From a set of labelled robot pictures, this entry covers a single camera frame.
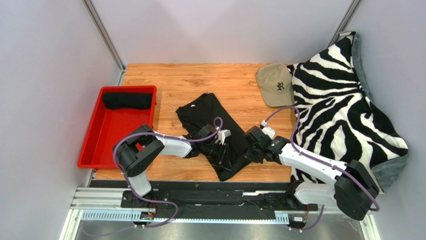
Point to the rolled black t-shirt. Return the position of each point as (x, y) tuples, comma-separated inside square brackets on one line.
[(127, 100)]

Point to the right aluminium frame post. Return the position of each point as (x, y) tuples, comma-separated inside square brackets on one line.
[(346, 19)]

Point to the left aluminium frame post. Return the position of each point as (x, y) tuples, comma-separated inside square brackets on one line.
[(96, 19)]

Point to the zebra print blanket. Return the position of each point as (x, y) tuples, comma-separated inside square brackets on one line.
[(338, 117)]

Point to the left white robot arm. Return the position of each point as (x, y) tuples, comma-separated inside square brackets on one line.
[(133, 154)]

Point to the beige baseball cap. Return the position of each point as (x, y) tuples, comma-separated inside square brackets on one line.
[(275, 83)]

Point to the red plastic tray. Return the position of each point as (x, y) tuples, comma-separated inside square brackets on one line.
[(108, 126)]

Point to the aluminium frame post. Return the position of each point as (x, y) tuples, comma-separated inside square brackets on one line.
[(346, 19), (96, 19)]

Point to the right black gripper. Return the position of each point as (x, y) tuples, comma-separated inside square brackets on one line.
[(254, 148)]

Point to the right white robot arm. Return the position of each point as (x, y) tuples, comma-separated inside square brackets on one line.
[(347, 186)]

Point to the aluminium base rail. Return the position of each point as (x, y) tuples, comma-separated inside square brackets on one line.
[(95, 213)]

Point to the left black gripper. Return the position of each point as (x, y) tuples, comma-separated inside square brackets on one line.
[(221, 159)]

